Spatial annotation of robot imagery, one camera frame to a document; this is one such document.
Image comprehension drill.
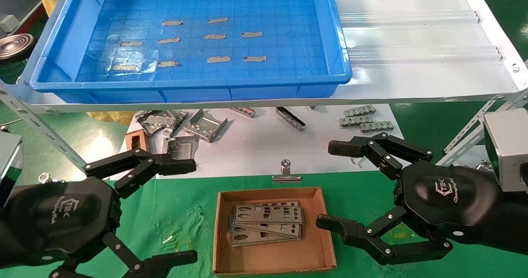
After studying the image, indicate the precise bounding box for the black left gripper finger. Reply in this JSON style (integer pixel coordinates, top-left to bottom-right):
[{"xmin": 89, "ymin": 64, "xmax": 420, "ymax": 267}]
[{"xmin": 84, "ymin": 148, "xmax": 197, "ymax": 200}]

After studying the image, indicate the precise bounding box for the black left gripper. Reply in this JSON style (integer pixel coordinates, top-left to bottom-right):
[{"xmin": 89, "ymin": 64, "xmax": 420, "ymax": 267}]
[{"xmin": 6, "ymin": 177, "xmax": 198, "ymax": 278}]

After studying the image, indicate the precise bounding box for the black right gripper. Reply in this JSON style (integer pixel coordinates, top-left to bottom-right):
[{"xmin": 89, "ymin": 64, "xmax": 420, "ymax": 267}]
[{"xmin": 316, "ymin": 132, "xmax": 500, "ymax": 267}]

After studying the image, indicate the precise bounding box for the silver metal IO shield plate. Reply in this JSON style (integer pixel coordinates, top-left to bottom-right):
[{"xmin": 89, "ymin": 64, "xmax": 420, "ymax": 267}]
[
  {"xmin": 228, "ymin": 215, "xmax": 304, "ymax": 240},
  {"xmin": 229, "ymin": 226, "xmax": 299, "ymax": 247},
  {"xmin": 233, "ymin": 205, "xmax": 305, "ymax": 225},
  {"xmin": 235, "ymin": 200, "xmax": 301, "ymax": 209}
]

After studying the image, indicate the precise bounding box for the brown cardboard box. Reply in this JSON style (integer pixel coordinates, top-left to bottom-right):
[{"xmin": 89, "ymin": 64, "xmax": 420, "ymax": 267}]
[{"xmin": 212, "ymin": 186, "xmax": 337, "ymax": 278}]

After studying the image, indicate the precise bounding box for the blue plastic tray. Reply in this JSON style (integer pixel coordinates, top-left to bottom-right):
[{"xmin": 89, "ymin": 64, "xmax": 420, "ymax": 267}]
[{"xmin": 30, "ymin": 0, "xmax": 353, "ymax": 104}]

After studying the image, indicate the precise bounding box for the small white box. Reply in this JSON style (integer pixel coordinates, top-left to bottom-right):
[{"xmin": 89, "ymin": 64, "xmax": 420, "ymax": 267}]
[{"xmin": 0, "ymin": 15, "xmax": 17, "ymax": 33}]

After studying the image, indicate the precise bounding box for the green table cloth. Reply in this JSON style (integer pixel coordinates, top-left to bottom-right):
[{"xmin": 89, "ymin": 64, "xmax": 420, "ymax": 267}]
[{"xmin": 0, "ymin": 170, "xmax": 528, "ymax": 278}]

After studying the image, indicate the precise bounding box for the dark metal strip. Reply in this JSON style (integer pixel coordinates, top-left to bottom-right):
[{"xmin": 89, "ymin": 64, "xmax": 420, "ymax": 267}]
[{"xmin": 275, "ymin": 106, "xmax": 306, "ymax": 132}]

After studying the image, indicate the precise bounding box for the white paper sheet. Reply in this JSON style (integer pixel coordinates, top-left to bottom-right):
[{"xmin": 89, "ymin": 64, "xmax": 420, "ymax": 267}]
[{"xmin": 119, "ymin": 104, "xmax": 407, "ymax": 180}]

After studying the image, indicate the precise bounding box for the white shelf board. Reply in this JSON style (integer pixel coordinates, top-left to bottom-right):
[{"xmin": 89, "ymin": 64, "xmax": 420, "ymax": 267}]
[{"xmin": 0, "ymin": 0, "xmax": 528, "ymax": 114}]

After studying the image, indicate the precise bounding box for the slotted metal angle strut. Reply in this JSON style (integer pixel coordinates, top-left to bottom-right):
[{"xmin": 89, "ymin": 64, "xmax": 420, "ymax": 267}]
[
  {"xmin": 0, "ymin": 84, "xmax": 89, "ymax": 168},
  {"xmin": 435, "ymin": 89, "xmax": 528, "ymax": 167}
]

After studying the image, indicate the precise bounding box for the black round disc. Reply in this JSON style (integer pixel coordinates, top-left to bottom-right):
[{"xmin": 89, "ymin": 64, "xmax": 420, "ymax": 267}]
[{"xmin": 0, "ymin": 33, "xmax": 36, "ymax": 63}]

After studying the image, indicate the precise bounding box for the grey square metal bracket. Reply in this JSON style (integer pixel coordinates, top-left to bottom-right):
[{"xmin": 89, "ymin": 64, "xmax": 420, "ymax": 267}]
[{"xmin": 162, "ymin": 136, "xmax": 200, "ymax": 161}]

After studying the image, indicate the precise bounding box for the perforated metal bracket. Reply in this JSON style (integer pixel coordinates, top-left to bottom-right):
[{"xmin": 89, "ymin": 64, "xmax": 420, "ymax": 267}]
[
  {"xmin": 136, "ymin": 110, "xmax": 179, "ymax": 137},
  {"xmin": 164, "ymin": 111, "xmax": 189, "ymax": 138}
]

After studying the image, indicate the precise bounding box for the small brown cardboard frame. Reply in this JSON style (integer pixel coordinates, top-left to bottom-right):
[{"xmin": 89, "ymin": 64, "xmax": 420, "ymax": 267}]
[{"xmin": 125, "ymin": 130, "xmax": 150, "ymax": 151}]

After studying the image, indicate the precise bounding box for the grey folded metal bracket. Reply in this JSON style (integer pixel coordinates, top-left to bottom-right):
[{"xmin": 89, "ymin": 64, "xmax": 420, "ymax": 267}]
[{"xmin": 182, "ymin": 109, "xmax": 229, "ymax": 143}]

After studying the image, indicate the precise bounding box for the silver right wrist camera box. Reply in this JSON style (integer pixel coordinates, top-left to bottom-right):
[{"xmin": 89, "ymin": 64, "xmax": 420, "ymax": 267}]
[{"xmin": 483, "ymin": 108, "xmax": 528, "ymax": 194}]

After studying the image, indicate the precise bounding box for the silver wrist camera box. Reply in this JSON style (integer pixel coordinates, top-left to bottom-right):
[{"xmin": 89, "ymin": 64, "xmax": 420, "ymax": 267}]
[
  {"xmin": 483, "ymin": 108, "xmax": 528, "ymax": 194},
  {"xmin": 0, "ymin": 131, "xmax": 24, "ymax": 207}
]

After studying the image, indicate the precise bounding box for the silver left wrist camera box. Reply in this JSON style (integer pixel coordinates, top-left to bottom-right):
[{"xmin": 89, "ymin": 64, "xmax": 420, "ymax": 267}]
[{"xmin": 0, "ymin": 131, "xmax": 24, "ymax": 207}]

